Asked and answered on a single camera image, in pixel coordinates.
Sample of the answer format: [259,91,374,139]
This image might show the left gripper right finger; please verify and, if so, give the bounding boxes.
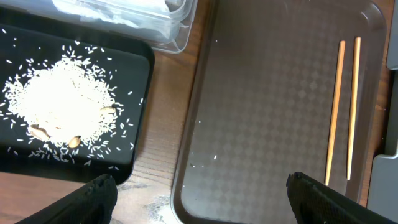
[286,172,395,224]

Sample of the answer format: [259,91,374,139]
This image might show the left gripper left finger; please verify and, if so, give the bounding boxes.
[17,174,118,224]

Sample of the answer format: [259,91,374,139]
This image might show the pile of white rice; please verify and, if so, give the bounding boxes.
[1,41,127,162]

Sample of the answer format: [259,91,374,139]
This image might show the clear plastic waste bin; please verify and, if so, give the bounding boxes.
[1,0,197,54]

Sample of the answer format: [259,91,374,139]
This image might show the peanut on rice bottom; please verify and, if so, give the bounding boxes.
[68,136,81,149]

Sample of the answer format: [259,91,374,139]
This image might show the peanut on rice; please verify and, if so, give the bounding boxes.
[27,125,50,142]
[99,106,116,115]
[68,136,81,149]

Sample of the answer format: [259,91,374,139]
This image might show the peanut on rice left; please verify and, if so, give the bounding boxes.
[27,125,50,142]

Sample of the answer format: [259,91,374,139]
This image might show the peanut on rice right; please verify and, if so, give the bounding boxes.
[99,106,116,115]

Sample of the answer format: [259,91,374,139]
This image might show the dark brown serving tray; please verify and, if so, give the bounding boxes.
[171,0,387,223]

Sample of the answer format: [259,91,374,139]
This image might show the right wooden chopstick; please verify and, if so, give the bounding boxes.
[346,37,361,180]

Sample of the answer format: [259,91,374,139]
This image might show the wooden chopstick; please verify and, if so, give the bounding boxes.
[325,40,346,185]
[346,37,361,180]

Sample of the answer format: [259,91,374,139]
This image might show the left wooden chopstick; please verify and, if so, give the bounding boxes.
[325,40,346,185]

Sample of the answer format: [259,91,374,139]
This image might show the black plastic tray bin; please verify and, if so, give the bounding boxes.
[1,7,155,184]

